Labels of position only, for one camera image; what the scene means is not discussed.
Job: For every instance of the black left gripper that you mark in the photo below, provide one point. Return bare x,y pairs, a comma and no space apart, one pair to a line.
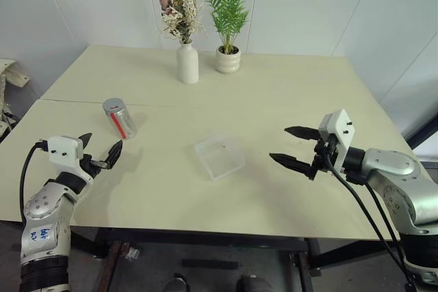
92,165

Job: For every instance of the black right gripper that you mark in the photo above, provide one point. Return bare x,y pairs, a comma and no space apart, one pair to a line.
323,158

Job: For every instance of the small white round disc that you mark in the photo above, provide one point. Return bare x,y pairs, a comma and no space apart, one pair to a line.
114,104

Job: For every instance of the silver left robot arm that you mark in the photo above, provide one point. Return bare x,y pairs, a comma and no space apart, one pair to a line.
44,203

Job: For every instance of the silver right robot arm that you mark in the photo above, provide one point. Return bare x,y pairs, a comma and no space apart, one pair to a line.
390,165

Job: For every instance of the clear plastic square container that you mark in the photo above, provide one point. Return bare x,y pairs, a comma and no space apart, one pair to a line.
222,165

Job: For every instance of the small clear plastic object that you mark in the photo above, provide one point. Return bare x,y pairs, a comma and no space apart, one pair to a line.
131,252

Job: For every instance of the white ribbed plant pot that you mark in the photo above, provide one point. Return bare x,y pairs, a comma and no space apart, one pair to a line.
227,63

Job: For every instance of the white ceramic vase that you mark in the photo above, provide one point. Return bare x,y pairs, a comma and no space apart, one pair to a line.
187,66

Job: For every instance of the rusty brown table leg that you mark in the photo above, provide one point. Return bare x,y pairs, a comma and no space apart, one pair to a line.
111,268

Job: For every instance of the dark grey rounded shape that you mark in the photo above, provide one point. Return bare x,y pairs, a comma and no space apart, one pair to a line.
176,283
253,284

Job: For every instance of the flat black bar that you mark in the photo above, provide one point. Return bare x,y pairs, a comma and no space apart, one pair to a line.
208,264

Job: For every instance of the green palm plant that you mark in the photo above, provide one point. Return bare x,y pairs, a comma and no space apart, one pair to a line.
229,11

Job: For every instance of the dried flower bouquet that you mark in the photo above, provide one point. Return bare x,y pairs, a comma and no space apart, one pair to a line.
181,15

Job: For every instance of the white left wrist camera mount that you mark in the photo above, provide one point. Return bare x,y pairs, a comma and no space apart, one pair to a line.
63,150

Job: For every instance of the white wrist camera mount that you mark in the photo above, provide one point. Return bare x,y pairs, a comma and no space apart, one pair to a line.
340,124
63,150

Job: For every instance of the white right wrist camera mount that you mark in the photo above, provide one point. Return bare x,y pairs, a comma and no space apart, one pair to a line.
340,124

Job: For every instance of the black metal table frame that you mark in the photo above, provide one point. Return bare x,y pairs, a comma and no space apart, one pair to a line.
205,237

